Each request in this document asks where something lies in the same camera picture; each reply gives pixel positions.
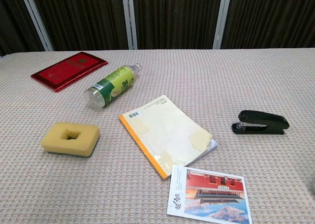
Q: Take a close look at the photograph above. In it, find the black stapler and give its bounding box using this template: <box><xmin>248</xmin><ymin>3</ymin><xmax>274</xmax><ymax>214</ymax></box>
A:
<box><xmin>231</xmin><ymin>110</ymin><xmax>290</xmax><ymax>135</ymax></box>

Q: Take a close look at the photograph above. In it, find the cream orange-spined notebook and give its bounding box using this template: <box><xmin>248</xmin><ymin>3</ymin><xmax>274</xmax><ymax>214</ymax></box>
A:
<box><xmin>119</xmin><ymin>95</ymin><xmax>218</xmax><ymax>180</ymax></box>

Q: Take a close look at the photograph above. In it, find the clear bottle with green label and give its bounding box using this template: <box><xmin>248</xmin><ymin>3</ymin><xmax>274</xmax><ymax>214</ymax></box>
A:
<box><xmin>83</xmin><ymin>63</ymin><xmax>142</xmax><ymax>109</ymax></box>

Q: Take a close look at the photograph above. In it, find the beige woven tablecloth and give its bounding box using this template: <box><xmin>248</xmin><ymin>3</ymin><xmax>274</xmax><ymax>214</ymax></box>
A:
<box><xmin>0</xmin><ymin>48</ymin><xmax>315</xmax><ymax>224</ymax></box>

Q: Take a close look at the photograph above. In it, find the red certificate booklet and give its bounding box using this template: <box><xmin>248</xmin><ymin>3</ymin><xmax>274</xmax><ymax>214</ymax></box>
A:
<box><xmin>31</xmin><ymin>51</ymin><xmax>109</xmax><ymax>93</ymax></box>

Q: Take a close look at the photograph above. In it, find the red palace picture postcard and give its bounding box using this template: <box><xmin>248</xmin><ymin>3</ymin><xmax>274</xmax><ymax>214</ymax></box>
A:
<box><xmin>166</xmin><ymin>164</ymin><xmax>253</xmax><ymax>224</ymax></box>

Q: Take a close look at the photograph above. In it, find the yellow sponge with square hole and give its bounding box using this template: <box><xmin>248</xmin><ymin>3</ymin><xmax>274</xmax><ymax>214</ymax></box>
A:
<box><xmin>40</xmin><ymin>122</ymin><xmax>101</xmax><ymax>158</ymax></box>

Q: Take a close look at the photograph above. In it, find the white partition frame post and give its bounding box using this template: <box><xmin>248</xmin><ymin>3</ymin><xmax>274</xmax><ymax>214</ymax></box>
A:
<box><xmin>19</xmin><ymin>0</ymin><xmax>54</xmax><ymax>52</ymax></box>
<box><xmin>121</xmin><ymin>0</ymin><xmax>138</xmax><ymax>50</ymax></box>
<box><xmin>213</xmin><ymin>0</ymin><xmax>232</xmax><ymax>49</ymax></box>

